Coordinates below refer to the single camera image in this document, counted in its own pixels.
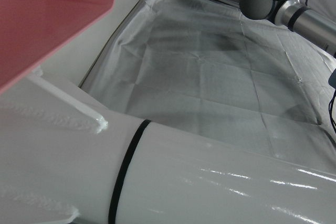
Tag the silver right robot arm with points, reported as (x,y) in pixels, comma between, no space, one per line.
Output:
(257,1)

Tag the pink plastic basket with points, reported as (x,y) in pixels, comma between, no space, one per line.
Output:
(44,19)

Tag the grey backdrop cloth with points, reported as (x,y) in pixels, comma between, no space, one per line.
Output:
(199,64)

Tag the white glossy cylinder black band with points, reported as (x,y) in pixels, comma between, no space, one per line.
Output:
(183,176)

